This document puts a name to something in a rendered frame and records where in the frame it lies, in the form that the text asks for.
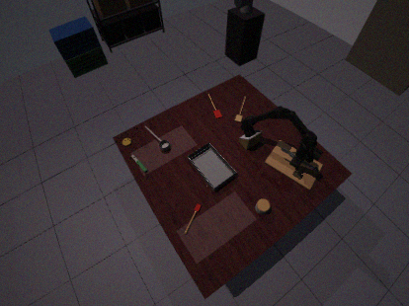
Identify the tan wooden spoon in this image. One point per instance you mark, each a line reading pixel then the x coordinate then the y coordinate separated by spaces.
pixel 239 117

